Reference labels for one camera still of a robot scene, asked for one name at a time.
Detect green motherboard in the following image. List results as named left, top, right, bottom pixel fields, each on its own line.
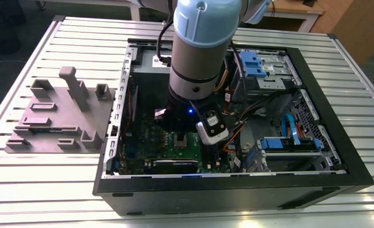
left=115, top=110, right=235, bottom=175

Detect black graphics card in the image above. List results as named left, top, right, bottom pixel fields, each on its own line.
left=144, top=158, right=199, bottom=175

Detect grey power supply unit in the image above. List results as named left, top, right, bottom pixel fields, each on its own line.
left=130, top=50, right=175, bottom=112

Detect black PC case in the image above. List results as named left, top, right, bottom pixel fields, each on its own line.
left=92, top=38, right=374, bottom=217

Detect metal disk bay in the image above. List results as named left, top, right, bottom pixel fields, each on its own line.
left=246, top=136, right=347, bottom=173

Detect hard disk in blue carrier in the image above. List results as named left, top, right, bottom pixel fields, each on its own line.
left=258, top=137, right=323, bottom=152

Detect metal drive cage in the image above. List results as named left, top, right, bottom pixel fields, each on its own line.
left=230, top=49, right=303, bottom=103

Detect blue drive latch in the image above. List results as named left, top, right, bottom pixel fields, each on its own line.
left=239, top=51, right=268, bottom=78

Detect grey parts rack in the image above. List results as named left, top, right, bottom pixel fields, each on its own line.
left=3, top=66, right=118, bottom=155

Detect RAM stick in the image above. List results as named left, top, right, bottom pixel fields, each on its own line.
left=28, top=127, right=64, bottom=134

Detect black office chair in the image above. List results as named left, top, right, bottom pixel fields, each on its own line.
left=0, top=0, right=28, bottom=57

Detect wooden cabinet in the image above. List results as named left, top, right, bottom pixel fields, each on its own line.
left=310, top=0, right=374, bottom=66

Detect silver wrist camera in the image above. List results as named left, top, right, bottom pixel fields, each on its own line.
left=154, top=108, right=168, bottom=122
left=195, top=109, right=230, bottom=146

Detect orange wires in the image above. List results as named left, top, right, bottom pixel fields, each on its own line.
left=222, top=142, right=239, bottom=155

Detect thick black cable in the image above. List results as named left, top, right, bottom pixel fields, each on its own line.
left=156, top=20, right=175, bottom=67

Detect black wire bundle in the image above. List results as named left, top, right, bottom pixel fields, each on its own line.
left=230, top=91, right=294, bottom=141

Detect blue wire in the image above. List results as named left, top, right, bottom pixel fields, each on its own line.
left=281, top=114, right=302, bottom=146

